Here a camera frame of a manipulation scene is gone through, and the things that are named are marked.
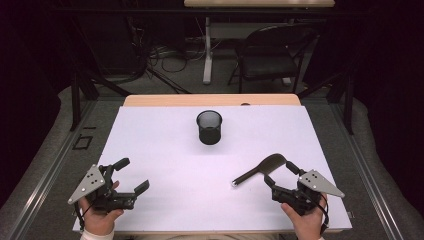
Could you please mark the black slotted spatula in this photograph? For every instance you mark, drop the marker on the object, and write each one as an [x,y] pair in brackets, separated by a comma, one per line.
[270,165]

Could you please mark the black metal stand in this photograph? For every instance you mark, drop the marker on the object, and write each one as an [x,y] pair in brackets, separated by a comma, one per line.
[75,100]
[348,106]

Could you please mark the black folding chair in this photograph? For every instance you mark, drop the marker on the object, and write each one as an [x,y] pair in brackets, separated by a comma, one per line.
[270,66]

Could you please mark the white table mat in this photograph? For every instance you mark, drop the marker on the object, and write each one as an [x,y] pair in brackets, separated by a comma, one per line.
[200,186]

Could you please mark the person's left hand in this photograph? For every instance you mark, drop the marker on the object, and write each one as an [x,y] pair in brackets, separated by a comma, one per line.
[98,221]

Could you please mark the white-legged wooden desk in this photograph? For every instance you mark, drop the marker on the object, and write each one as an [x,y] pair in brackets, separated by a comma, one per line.
[208,50]

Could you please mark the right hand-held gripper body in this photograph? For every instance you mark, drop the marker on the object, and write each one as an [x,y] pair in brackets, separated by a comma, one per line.
[316,182]

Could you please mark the black mesh cup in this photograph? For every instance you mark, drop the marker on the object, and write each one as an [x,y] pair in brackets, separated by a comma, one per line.
[209,131]

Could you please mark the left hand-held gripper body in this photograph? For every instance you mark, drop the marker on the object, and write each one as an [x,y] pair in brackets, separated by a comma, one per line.
[91,182]

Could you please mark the person's right hand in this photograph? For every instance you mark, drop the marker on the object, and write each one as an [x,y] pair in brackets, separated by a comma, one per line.
[308,225]

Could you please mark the aluminium floor rail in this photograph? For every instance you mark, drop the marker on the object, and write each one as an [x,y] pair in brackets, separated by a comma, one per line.
[50,171]
[368,173]

